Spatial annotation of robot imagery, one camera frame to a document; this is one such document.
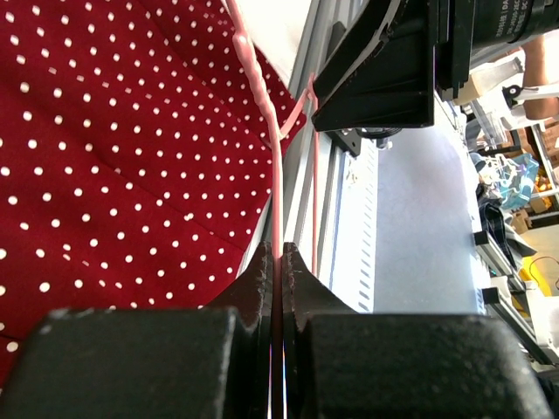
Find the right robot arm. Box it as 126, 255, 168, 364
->
312, 1, 558, 132

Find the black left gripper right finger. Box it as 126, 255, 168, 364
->
282, 243, 555, 418

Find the red polka dot skirt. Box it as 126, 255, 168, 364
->
0, 0, 307, 385

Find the slotted cable duct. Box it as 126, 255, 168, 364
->
331, 140, 378, 313

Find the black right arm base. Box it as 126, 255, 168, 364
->
327, 127, 402, 157

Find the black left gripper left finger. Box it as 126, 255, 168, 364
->
1, 243, 273, 418

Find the aluminium front rail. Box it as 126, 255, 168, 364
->
283, 1, 352, 285

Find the pink wire hanger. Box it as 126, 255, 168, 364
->
225, 1, 318, 418

